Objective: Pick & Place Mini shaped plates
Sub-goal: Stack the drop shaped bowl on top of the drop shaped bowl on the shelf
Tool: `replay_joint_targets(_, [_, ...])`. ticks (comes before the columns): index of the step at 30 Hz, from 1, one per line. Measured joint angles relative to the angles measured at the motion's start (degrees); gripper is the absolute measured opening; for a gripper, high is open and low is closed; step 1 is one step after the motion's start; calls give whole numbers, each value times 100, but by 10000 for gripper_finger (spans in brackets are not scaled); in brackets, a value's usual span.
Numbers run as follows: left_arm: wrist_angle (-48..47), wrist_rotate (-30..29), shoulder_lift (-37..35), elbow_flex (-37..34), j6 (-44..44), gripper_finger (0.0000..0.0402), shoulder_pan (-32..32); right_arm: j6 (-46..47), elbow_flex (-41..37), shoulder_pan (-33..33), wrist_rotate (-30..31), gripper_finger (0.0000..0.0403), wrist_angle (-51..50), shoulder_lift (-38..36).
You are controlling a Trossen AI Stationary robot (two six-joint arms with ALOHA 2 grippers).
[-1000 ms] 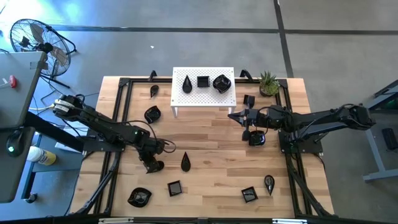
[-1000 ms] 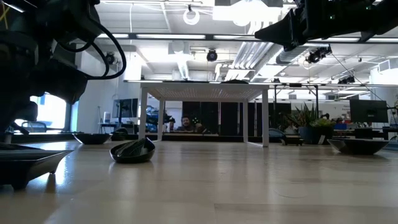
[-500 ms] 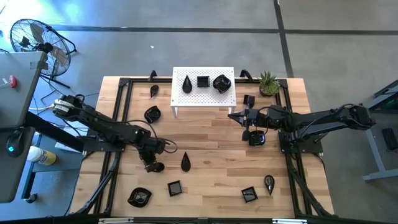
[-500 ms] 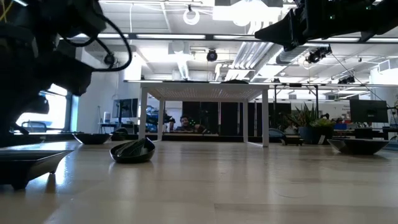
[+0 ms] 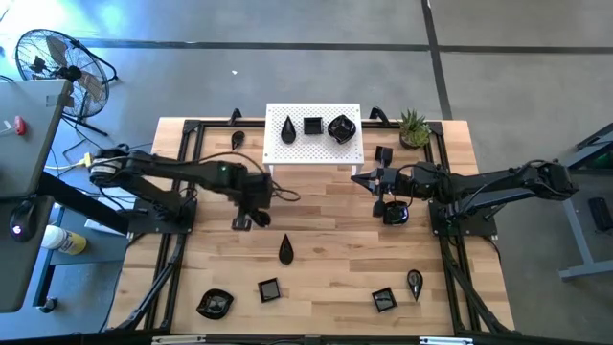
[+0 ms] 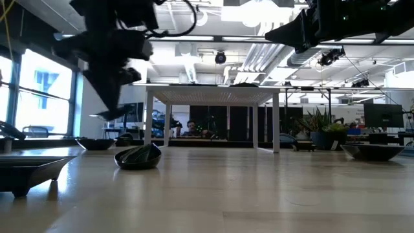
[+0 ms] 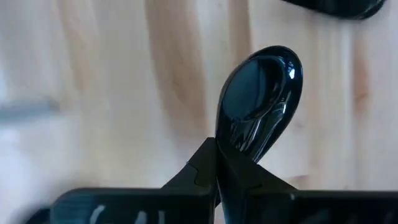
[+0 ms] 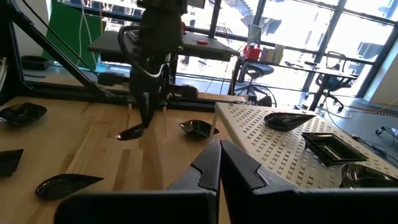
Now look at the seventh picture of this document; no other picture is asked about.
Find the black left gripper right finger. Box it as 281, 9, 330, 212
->
217, 141, 296, 224

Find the black leaf mini plate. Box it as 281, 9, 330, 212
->
281, 0, 387, 21

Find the black teardrop mini plate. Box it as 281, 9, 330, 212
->
214, 45, 304, 164

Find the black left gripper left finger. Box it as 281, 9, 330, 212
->
161, 138, 220, 207

